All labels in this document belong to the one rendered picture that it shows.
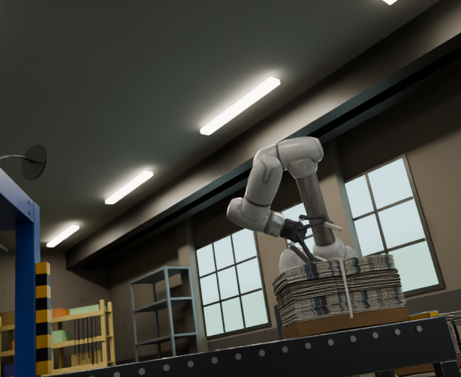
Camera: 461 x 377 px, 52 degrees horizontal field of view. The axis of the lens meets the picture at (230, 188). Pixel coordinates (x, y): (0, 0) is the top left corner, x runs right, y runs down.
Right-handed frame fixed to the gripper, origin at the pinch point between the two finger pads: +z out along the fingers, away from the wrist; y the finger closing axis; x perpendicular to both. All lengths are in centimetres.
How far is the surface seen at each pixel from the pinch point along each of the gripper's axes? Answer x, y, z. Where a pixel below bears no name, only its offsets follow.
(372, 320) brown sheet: 14.2, 24.2, 15.4
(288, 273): 14.1, 19.1, -14.5
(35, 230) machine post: -35, 28, -119
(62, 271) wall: -815, -21, -361
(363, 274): 14.2, 10.9, 9.2
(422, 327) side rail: 32.0, 24.7, 24.2
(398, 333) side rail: 32.5, 28.8, 17.8
